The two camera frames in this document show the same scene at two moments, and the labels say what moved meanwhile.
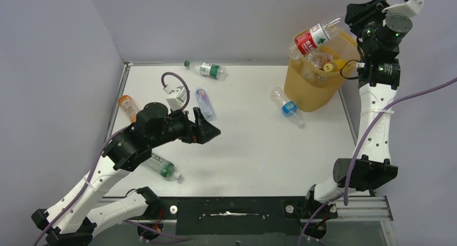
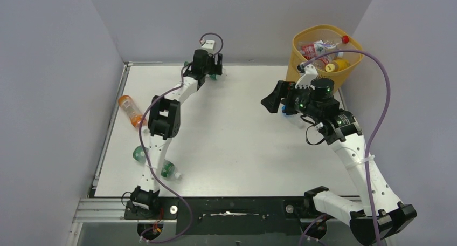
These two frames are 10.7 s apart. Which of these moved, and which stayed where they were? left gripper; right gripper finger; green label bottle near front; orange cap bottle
Moved: right gripper finger; left gripper
Stayed: orange cap bottle; green label bottle near front
